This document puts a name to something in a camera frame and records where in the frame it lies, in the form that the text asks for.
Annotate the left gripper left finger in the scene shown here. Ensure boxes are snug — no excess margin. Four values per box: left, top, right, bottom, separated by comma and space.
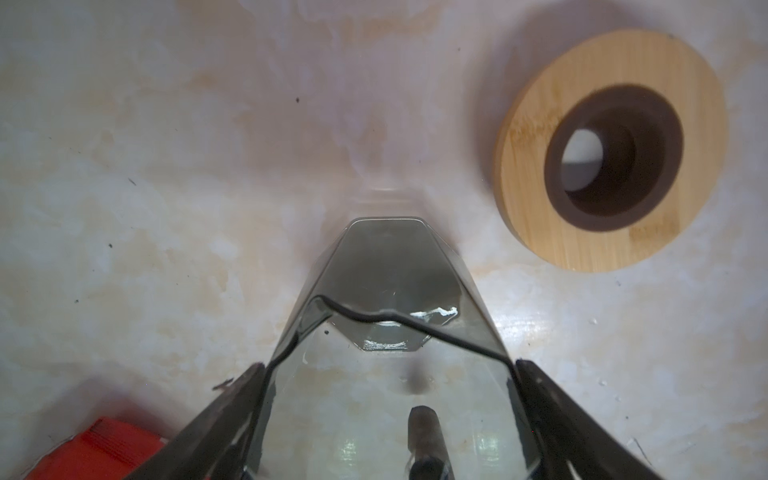
127, 363, 266, 479

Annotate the red snack bag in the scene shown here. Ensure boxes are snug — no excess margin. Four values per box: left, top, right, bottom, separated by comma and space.
23, 417, 167, 480

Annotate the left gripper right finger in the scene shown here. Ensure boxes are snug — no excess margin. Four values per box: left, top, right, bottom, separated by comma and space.
515, 359, 659, 479

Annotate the wooden ring dripper holder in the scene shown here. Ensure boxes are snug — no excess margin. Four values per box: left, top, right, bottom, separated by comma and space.
493, 29, 728, 272

